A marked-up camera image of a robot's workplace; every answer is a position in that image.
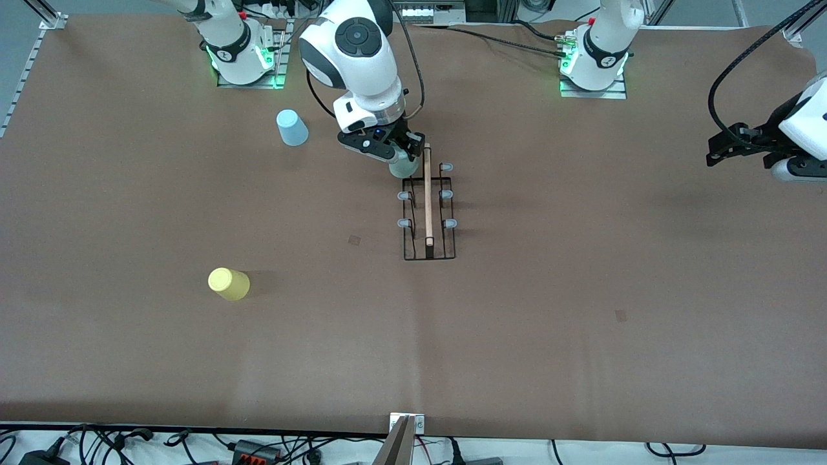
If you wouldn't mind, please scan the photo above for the pale teal plastic cup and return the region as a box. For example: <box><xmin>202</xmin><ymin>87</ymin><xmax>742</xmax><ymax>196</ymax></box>
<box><xmin>387</xmin><ymin>154</ymin><xmax>421</xmax><ymax>180</ymax></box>

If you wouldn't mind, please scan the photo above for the black wire cup holder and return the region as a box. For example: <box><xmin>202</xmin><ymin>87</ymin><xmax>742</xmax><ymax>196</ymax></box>
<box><xmin>396</xmin><ymin>143</ymin><xmax>458</xmax><ymax>262</ymax></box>

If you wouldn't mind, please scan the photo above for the yellow plastic cup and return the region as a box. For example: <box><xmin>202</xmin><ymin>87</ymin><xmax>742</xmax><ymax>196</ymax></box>
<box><xmin>207</xmin><ymin>267</ymin><xmax>251</xmax><ymax>302</ymax></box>

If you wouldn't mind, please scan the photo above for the light blue plastic cup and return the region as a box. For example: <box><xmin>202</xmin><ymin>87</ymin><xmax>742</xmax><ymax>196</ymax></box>
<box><xmin>276</xmin><ymin>109</ymin><xmax>309</xmax><ymax>147</ymax></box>

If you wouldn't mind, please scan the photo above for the grey power strip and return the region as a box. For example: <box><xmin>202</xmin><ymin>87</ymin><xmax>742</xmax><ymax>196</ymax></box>
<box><xmin>393</xmin><ymin>0</ymin><xmax>467</xmax><ymax>24</ymax></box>

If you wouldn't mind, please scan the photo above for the brown table mat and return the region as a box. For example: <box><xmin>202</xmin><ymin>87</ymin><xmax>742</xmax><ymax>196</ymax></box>
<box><xmin>0</xmin><ymin>13</ymin><xmax>827</xmax><ymax>450</ymax></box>

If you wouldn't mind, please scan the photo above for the orange and black connector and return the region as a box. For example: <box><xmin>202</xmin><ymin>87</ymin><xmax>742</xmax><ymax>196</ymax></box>
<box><xmin>231</xmin><ymin>439</ymin><xmax>284</xmax><ymax>464</ymax></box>

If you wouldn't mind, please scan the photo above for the perforated metal strip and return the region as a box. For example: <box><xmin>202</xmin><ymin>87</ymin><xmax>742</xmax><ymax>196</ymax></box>
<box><xmin>0</xmin><ymin>27</ymin><xmax>52</xmax><ymax>139</ymax></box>

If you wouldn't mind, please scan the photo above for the black power adapter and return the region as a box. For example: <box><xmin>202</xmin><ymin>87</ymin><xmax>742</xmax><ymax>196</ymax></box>
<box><xmin>18</xmin><ymin>449</ymin><xmax>70</xmax><ymax>465</ymax></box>

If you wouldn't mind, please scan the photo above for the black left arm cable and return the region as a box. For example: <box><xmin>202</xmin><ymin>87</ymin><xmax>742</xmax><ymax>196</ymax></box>
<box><xmin>707</xmin><ymin>0</ymin><xmax>827</xmax><ymax>138</ymax></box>

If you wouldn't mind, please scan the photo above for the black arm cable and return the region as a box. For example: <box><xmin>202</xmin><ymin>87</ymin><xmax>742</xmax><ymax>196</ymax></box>
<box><xmin>306</xmin><ymin>0</ymin><xmax>426</xmax><ymax>123</ymax></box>
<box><xmin>707</xmin><ymin>0</ymin><xmax>827</xmax><ymax>138</ymax></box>

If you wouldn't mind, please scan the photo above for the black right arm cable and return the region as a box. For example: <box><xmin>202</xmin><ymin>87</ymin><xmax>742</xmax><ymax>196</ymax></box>
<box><xmin>306</xmin><ymin>0</ymin><xmax>426</xmax><ymax>123</ymax></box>

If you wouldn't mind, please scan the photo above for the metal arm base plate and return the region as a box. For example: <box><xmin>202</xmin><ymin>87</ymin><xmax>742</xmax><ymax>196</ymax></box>
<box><xmin>216</xmin><ymin>18</ymin><xmax>295</xmax><ymax>90</ymax></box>
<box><xmin>559</xmin><ymin>29</ymin><xmax>628</xmax><ymax>100</ymax></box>

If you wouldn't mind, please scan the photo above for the thin black cable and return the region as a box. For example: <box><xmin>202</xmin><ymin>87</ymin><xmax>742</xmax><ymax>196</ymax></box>
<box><xmin>446</xmin><ymin>23</ymin><xmax>572</xmax><ymax>60</ymax></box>

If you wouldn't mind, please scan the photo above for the aluminium extrusion post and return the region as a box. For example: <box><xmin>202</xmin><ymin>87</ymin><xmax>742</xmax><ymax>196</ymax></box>
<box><xmin>26</xmin><ymin>0</ymin><xmax>69</xmax><ymax>30</ymax></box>
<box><xmin>780</xmin><ymin>0</ymin><xmax>827</xmax><ymax>47</ymax></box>

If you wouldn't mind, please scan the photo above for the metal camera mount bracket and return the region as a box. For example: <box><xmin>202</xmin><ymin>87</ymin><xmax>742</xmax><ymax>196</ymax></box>
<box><xmin>373</xmin><ymin>413</ymin><xmax>426</xmax><ymax>465</ymax></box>

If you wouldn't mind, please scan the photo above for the black cable loop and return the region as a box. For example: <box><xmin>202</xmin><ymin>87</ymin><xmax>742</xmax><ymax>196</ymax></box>
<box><xmin>645</xmin><ymin>442</ymin><xmax>707</xmax><ymax>457</ymax></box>

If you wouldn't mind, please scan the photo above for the black cable tangle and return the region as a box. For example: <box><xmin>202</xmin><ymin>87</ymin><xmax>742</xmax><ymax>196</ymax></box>
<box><xmin>61</xmin><ymin>423</ymin><xmax>156</xmax><ymax>465</ymax></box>

